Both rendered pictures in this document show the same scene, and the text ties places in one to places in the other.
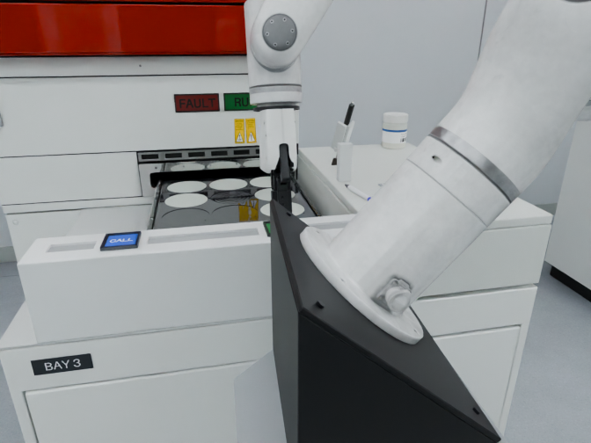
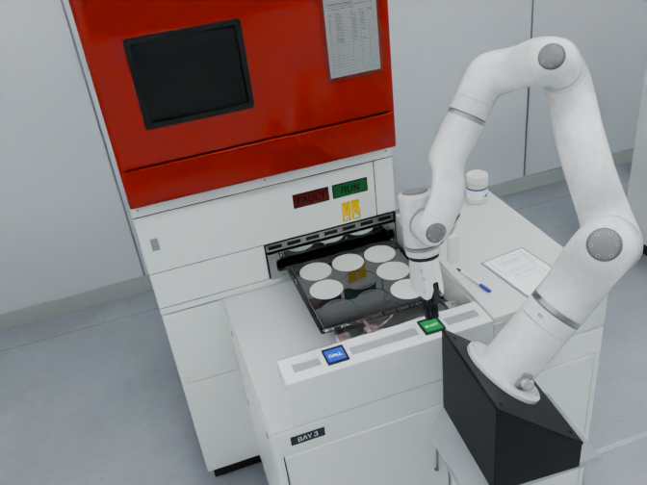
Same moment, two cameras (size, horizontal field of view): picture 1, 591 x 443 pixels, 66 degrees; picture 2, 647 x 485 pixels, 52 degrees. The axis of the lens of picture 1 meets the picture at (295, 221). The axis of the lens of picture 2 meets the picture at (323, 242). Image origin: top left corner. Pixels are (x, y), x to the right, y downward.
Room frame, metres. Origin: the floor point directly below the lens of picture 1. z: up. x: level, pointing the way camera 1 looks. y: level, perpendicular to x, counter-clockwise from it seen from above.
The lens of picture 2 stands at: (-0.59, 0.33, 2.04)
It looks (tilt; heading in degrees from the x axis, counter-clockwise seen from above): 31 degrees down; 357
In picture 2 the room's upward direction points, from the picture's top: 7 degrees counter-clockwise
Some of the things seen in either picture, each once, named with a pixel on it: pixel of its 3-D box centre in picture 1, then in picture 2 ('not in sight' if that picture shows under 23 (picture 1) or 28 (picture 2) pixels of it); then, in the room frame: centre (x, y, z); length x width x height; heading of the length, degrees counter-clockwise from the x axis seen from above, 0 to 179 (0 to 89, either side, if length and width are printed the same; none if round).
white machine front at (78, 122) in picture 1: (151, 134); (274, 228); (1.24, 0.39, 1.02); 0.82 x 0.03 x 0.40; 102
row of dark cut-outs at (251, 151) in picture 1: (219, 153); (330, 232); (1.27, 0.22, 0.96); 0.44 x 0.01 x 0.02; 102
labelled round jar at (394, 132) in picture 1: (394, 130); (477, 187); (1.33, -0.29, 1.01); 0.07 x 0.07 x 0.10
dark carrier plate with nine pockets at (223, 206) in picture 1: (231, 198); (360, 280); (1.06, 0.16, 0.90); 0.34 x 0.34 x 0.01; 12
